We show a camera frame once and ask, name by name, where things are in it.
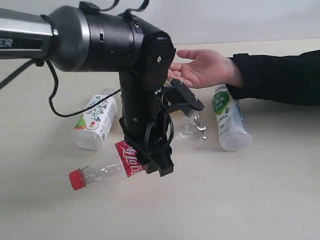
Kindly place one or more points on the clear cola bottle red cap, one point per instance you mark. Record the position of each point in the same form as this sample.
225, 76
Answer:
122, 161

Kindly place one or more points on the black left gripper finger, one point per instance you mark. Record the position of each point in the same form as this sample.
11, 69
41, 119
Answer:
181, 98

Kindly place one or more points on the clear bottle with floral label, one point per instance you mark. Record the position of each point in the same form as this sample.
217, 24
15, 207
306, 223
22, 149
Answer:
94, 125

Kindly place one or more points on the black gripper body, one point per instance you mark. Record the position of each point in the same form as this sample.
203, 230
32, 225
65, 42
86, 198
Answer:
145, 116

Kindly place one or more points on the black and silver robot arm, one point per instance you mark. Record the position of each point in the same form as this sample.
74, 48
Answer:
88, 39

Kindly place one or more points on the forearm in black sleeve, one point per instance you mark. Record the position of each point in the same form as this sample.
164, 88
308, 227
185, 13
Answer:
290, 79

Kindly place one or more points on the clear bottle with green label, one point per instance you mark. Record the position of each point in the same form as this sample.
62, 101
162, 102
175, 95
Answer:
233, 133

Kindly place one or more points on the person's bare hand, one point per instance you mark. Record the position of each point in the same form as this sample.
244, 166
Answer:
207, 68

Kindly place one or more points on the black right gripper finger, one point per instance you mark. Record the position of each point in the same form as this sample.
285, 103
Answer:
161, 163

